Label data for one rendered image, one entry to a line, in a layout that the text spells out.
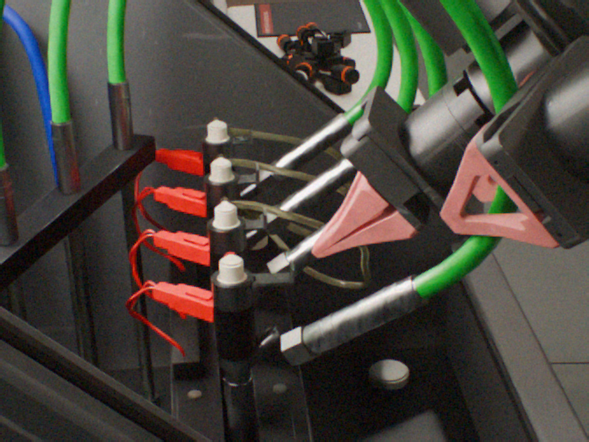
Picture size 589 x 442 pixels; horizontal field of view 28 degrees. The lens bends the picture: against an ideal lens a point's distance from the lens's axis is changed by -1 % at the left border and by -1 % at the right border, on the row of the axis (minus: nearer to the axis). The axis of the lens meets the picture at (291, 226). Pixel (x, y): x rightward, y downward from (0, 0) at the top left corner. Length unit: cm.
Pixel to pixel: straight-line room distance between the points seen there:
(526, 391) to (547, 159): 42
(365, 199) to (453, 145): 6
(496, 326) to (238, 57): 33
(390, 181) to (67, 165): 31
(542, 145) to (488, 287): 54
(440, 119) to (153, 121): 43
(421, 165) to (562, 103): 17
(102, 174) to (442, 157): 35
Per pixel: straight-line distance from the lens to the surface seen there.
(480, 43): 59
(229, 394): 83
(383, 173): 70
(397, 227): 72
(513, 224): 60
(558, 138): 55
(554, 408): 93
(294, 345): 69
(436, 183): 71
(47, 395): 42
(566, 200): 55
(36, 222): 89
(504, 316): 104
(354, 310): 67
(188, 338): 92
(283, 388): 88
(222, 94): 106
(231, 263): 78
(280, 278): 79
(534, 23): 68
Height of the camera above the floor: 149
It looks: 27 degrees down
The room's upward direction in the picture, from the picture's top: 2 degrees counter-clockwise
